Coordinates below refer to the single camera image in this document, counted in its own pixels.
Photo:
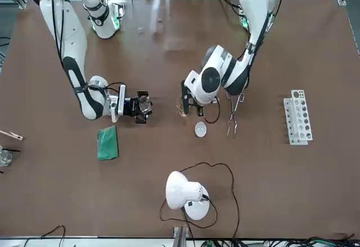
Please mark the glass beaker with amber liquid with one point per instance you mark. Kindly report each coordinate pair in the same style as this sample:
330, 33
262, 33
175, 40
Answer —
179, 109

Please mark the folded green cloth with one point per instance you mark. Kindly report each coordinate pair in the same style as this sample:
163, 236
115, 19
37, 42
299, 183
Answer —
108, 143

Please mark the metal crucible tongs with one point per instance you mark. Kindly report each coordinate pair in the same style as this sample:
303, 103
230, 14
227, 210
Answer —
233, 115

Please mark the small white dish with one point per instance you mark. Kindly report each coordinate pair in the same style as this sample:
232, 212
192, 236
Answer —
201, 129

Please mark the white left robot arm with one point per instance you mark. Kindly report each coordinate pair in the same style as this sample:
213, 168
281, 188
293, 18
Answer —
253, 5

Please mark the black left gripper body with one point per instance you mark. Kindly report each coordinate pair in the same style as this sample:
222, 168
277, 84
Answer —
184, 92

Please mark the white desk lamp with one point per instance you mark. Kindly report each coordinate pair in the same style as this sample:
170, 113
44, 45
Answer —
180, 190

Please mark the white test tube rack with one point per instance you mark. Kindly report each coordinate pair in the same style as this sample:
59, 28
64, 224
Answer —
295, 129

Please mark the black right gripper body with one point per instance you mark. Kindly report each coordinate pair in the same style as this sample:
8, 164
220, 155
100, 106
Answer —
130, 106

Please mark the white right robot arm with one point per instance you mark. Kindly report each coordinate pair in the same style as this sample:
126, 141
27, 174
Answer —
73, 38

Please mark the wooden test tube clamp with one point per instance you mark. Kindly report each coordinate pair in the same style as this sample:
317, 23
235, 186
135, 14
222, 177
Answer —
11, 135

